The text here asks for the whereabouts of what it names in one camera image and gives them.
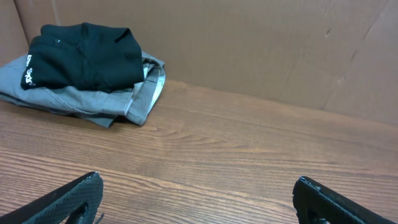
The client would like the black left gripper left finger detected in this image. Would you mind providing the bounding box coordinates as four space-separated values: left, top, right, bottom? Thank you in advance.
1 172 103 224

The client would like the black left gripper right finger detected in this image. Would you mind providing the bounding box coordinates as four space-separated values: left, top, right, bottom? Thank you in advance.
292 176 395 224

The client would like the folded grey garment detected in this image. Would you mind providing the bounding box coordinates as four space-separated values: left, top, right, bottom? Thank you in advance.
1 52 166 128

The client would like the folded black garment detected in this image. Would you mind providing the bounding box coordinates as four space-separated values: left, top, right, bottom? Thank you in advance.
21 22 144 93

